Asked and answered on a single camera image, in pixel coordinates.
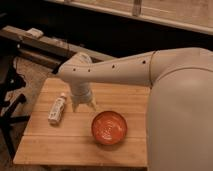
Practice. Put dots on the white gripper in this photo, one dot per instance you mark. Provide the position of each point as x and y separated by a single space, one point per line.
80 94

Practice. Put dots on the white plastic bottle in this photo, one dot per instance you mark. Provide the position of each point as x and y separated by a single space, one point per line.
57 109

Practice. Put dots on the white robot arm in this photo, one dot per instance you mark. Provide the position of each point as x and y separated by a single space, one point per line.
179 121

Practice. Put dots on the orange ceramic bowl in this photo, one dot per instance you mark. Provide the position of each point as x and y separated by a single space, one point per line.
109 128

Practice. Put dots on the small white box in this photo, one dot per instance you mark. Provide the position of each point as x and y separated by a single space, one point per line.
34 32

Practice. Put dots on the long grey metal rail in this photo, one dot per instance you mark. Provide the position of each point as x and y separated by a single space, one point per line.
51 45

